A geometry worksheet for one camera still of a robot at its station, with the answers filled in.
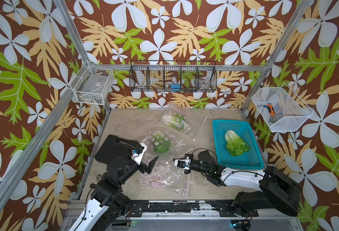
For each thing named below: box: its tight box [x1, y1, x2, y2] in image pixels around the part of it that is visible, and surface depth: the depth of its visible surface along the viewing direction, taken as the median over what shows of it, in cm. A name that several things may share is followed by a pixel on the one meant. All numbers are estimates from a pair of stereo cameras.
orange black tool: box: [266, 102, 277, 123], surface depth 86 cm
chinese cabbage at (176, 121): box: [161, 114, 186, 131], surface depth 106 cm
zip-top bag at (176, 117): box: [161, 102, 209, 142], surface depth 107 cm
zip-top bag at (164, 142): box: [142, 127, 195, 158], surface depth 94 cm
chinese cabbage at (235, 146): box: [224, 129, 251, 157], surface depth 94 cm
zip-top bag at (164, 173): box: [139, 148, 190, 197], surface depth 84 cm
